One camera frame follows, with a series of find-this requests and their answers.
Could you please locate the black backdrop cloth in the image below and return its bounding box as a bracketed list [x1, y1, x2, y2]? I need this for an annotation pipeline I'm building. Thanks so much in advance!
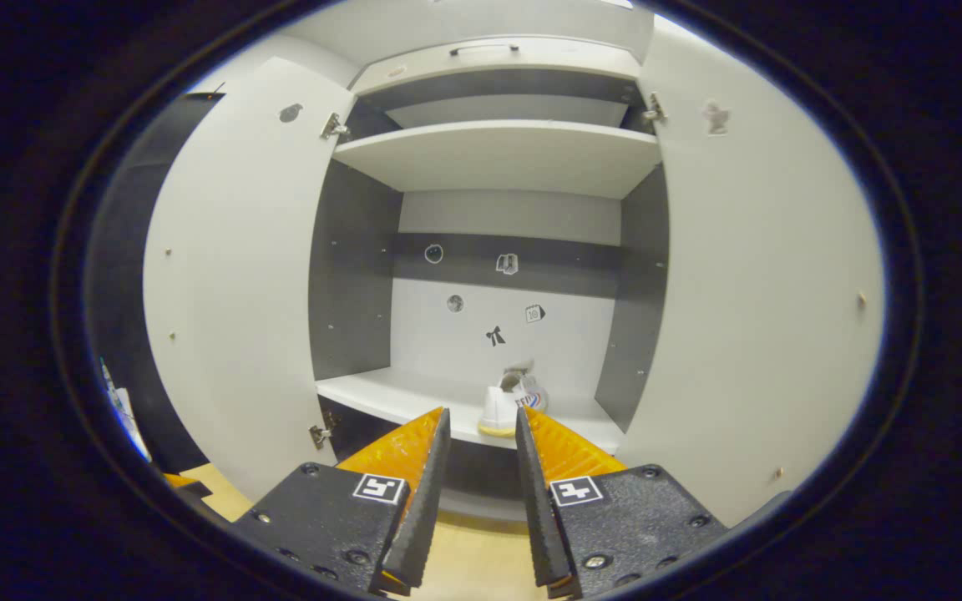
[83, 92, 225, 474]

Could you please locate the white shoe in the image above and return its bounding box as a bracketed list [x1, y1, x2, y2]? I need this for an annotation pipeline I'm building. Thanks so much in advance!
[478, 361, 549, 439]

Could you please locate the white shoe cabinet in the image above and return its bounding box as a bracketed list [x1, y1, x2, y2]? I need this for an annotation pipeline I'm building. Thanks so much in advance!
[143, 25, 887, 528]

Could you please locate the white cabinet door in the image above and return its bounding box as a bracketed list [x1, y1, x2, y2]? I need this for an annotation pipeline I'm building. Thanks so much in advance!
[143, 57, 358, 503]
[615, 25, 887, 528]

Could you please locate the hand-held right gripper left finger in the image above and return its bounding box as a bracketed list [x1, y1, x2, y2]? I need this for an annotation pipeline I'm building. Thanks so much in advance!
[229, 406, 453, 598]

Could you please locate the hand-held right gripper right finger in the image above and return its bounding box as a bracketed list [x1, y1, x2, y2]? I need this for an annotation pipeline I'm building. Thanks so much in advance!
[514, 405, 731, 599]

